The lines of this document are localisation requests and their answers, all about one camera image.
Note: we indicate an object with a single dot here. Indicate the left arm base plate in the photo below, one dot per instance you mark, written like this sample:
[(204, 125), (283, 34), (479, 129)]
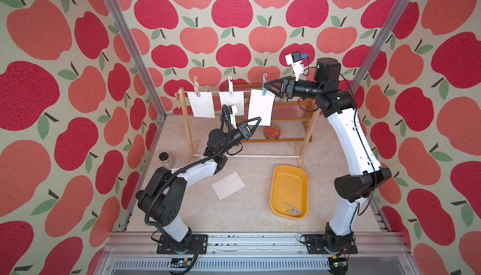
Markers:
[(195, 243)]

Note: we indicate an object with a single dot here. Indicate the round red tin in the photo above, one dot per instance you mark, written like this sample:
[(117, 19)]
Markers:
[(272, 132)]

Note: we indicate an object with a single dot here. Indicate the glass jar black lid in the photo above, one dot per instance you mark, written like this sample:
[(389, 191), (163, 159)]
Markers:
[(166, 160)]

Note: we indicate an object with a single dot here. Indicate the right aluminium frame post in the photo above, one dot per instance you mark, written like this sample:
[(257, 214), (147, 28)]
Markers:
[(381, 38)]

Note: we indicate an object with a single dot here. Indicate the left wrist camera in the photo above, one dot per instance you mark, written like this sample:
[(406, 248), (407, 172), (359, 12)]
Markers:
[(232, 112)]

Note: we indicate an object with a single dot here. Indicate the white postcard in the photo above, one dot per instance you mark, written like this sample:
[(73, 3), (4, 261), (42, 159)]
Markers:
[(261, 106), (233, 99), (202, 106), (228, 186)]

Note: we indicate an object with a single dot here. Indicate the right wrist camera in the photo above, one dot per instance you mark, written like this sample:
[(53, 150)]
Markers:
[(295, 60)]

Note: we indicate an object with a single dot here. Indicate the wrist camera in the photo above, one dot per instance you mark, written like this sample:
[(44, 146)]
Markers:
[(232, 112), (295, 60)]

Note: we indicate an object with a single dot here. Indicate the aluminium frame post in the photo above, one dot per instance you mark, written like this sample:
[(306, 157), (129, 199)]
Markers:
[(136, 57), (381, 38)]

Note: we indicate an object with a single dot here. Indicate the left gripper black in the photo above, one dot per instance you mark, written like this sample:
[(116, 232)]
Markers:
[(243, 129)]

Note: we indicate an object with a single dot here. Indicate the white clothespin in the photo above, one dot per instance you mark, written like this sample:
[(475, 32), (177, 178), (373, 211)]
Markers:
[(230, 87)]

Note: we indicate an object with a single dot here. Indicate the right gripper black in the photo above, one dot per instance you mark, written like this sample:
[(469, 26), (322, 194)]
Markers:
[(287, 87)]

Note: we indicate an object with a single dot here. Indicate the left aluminium frame post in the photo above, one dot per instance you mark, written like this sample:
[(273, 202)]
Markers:
[(136, 57)]

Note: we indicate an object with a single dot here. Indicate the wooden shelf rack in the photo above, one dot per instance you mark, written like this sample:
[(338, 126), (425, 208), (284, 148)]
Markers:
[(291, 117)]

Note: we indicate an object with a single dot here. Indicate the yellow plastic tray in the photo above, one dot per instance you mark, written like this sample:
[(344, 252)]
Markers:
[(289, 184)]

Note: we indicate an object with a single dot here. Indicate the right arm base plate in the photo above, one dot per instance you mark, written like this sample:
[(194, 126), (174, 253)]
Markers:
[(329, 244)]

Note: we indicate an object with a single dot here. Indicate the pink clothespin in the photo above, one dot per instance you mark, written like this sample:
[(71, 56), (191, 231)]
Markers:
[(197, 87)]

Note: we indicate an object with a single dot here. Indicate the grey clothespin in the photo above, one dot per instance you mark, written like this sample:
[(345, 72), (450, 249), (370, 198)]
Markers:
[(292, 210)]

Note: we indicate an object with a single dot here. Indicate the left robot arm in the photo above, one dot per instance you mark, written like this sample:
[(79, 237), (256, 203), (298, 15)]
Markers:
[(161, 200)]

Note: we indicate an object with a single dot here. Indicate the teal clothespin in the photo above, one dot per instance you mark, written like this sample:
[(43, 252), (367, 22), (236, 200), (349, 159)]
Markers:
[(264, 89)]

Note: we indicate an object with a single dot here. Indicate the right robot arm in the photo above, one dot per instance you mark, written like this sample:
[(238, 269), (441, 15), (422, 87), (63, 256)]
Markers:
[(339, 106)]

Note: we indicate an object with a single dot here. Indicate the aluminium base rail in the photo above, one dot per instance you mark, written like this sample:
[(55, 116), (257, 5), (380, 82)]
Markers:
[(256, 253)]

